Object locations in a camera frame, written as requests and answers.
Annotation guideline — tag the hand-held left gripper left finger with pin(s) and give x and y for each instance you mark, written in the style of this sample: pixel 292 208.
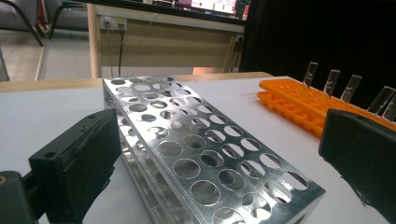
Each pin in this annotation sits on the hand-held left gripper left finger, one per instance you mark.
pixel 77 161

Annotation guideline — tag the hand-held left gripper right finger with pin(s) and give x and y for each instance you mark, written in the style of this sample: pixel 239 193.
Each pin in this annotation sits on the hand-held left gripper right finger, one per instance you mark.
pixel 364 155

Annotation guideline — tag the metal test tube rack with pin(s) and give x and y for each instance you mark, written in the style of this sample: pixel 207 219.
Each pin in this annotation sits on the metal test tube rack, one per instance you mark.
pixel 177 138

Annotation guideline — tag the orange plastic test tube rack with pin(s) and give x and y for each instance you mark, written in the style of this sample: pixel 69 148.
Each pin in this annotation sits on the orange plastic test tube rack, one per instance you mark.
pixel 280 90

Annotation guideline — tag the black-legged grey chair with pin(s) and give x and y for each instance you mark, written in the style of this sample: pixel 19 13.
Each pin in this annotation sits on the black-legged grey chair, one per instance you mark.
pixel 18 12
pixel 71 15

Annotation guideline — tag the beige wooden desk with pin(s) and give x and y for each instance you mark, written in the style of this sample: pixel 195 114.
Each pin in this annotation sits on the beige wooden desk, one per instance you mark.
pixel 171 46

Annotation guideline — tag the small red object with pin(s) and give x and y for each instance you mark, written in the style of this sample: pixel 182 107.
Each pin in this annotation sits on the small red object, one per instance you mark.
pixel 245 12

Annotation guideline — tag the computer monitor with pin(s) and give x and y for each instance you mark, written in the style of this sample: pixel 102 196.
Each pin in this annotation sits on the computer monitor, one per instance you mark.
pixel 211 4

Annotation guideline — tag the white wall power socket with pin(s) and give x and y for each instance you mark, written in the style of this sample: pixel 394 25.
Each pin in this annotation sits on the white wall power socket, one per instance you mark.
pixel 113 23

